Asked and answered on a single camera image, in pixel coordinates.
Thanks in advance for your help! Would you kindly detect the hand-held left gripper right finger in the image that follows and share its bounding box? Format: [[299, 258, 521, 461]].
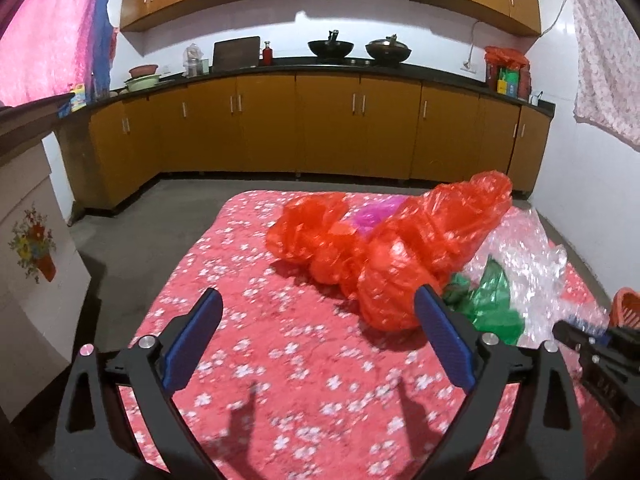
[[414, 284, 586, 480]]

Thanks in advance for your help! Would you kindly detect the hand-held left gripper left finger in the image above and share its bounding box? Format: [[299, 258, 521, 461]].
[[54, 287, 224, 480]]

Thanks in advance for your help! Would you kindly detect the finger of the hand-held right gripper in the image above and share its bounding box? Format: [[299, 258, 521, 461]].
[[551, 320, 601, 361], [580, 324, 640, 345]]

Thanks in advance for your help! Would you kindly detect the red plastic wastebasket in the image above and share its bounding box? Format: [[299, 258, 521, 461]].
[[609, 287, 640, 332]]

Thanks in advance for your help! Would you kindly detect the red plastic bag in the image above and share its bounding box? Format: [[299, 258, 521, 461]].
[[265, 194, 362, 282], [385, 171, 514, 286], [356, 240, 451, 332]]

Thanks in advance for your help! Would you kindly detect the clear bubble wrap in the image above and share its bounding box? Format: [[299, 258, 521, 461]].
[[465, 205, 609, 346]]

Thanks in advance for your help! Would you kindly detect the dark green plastic bag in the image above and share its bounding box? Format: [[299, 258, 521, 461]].
[[442, 255, 525, 346]]

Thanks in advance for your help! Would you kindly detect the red floral tablecloth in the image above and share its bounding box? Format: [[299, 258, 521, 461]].
[[117, 189, 621, 480]]

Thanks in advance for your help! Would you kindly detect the purple plastic bag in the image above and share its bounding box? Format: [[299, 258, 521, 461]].
[[350, 199, 407, 236]]

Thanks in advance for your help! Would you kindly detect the wooden base cabinets black countertop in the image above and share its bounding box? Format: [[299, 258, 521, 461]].
[[55, 56, 557, 221]]

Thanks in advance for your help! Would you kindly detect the green carton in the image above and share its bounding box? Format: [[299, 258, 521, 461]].
[[496, 67, 521, 97]]

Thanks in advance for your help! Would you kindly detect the green plastic basin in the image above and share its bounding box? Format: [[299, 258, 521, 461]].
[[123, 74, 163, 93]]

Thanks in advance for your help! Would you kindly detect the pink floral hanging sheet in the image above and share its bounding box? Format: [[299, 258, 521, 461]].
[[560, 0, 640, 154]]

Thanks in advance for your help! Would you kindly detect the glass jar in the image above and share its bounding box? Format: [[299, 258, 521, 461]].
[[182, 43, 204, 79]]

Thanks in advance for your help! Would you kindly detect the red bag of goods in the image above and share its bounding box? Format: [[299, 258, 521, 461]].
[[484, 46, 531, 101]]

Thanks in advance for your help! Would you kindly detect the dark wooden cutting board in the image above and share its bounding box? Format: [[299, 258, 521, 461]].
[[212, 36, 261, 70]]

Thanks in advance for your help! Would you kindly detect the black lidded wok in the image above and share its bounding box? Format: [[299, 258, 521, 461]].
[[365, 34, 413, 63]]

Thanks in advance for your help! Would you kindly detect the blue hanging cloth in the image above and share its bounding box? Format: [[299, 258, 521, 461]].
[[85, 0, 119, 104]]

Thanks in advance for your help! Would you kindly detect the pink hanging cloth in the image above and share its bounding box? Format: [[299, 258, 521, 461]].
[[0, 0, 101, 109]]

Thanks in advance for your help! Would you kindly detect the white power cable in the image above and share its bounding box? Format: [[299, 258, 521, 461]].
[[467, 20, 482, 63]]

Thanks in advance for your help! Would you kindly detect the black wok with handle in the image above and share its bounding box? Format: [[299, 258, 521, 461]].
[[307, 30, 355, 60]]

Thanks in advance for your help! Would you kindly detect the thin white cord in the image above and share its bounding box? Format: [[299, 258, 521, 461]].
[[541, 0, 571, 36]]

